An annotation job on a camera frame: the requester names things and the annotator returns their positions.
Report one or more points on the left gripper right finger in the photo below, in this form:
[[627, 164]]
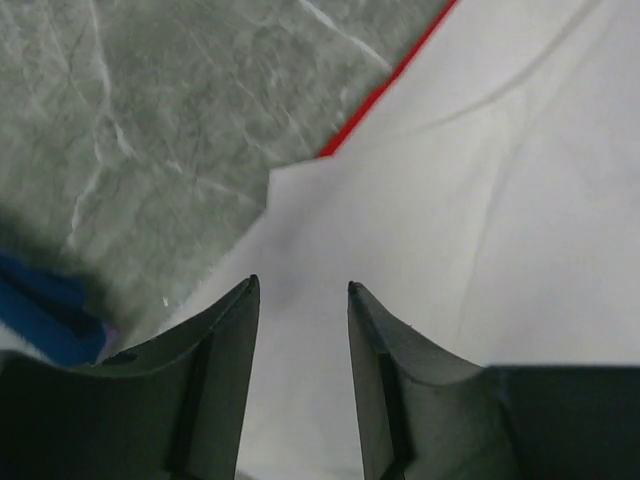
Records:
[[425, 413]]

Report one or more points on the folded blue printed t-shirt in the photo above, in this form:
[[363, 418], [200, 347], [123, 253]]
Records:
[[47, 311]]

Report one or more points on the folded lavender t-shirt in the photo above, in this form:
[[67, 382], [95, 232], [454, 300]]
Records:
[[111, 337]]

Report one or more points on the white t-shirt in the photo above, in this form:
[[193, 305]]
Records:
[[489, 200]]

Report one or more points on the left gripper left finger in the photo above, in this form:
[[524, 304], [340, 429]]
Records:
[[169, 408]]

